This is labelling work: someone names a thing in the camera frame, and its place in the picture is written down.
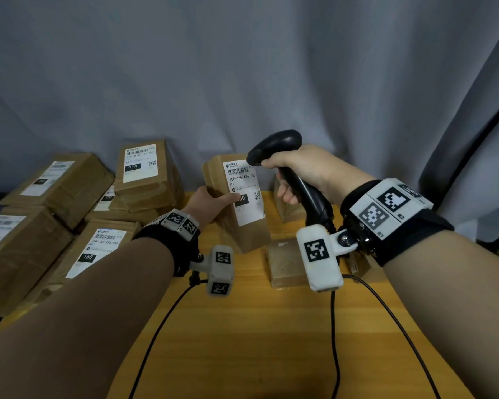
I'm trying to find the black camera cable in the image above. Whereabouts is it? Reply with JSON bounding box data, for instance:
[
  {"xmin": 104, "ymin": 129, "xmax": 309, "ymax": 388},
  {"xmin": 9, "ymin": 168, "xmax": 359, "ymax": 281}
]
[
  {"xmin": 129, "ymin": 278, "xmax": 208, "ymax": 399},
  {"xmin": 343, "ymin": 274, "xmax": 441, "ymax": 399}
]

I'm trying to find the black barcode scanner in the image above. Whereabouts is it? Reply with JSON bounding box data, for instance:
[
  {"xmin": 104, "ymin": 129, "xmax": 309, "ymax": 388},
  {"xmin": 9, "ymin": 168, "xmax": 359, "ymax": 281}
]
[{"xmin": 246, "ymin": 129, "xmax": 335, "ymax": 233}]

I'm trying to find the black wristband with marker tags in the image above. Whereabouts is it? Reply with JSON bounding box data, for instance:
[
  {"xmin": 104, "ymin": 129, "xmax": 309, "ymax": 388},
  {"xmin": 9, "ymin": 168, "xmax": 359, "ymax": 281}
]
[
  {"xmin": 340, "ymin": 178, "xmax": 455, "ymax": 267},
  {"xmin": 134, "ymin": 208, "xmax": 201, "ymax": 278}
]

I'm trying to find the person's left hand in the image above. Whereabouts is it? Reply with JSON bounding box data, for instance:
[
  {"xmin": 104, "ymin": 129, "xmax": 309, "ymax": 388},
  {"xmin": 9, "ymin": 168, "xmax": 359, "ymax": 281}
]
[{"xmin": 182, "ymin": 186, "xmax": 242, "ymax": 229}]

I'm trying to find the yellow taped labelled cardboard box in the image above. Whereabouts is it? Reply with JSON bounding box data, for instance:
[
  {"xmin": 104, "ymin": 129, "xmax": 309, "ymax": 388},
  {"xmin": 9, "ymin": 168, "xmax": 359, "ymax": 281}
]
[{"xmin": 85, "ymin": 185, "xmax": 128, "ymax": 223}]

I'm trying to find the person's left forearm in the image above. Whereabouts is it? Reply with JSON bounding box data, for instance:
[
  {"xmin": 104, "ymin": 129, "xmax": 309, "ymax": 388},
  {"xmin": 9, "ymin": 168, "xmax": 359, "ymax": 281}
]
[{"xmin": 0, "ymin": 236, "xmax": 175, "ymax": 399}]

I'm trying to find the person's right hand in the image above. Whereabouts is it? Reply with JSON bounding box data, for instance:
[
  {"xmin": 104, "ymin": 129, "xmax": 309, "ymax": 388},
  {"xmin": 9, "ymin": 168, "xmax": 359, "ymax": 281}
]
[{"xmin": 261, "ymin": 144, "xmax": 377, "ymax": 206}]

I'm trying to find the person's right forearm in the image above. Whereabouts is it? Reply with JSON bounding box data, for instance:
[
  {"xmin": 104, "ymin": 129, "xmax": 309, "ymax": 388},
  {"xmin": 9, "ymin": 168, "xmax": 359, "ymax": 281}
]
[{"xmin": 382, "ymin": 230, "xmax": 499, "ymax": 399}]

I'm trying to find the black scanner cable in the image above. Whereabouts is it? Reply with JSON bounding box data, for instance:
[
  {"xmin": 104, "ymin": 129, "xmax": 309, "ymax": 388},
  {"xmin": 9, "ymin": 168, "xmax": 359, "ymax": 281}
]
[{"xmin": 330, "ymin": 290, "xmax": 342, "ymax": 399}]

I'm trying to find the small parcel 150 label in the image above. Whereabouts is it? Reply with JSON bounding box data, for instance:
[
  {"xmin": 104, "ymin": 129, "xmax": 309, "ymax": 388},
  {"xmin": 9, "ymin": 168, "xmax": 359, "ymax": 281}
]
[{"xmin": 202, "ymin": 153, "xmax": 272, "ymax": 255}]

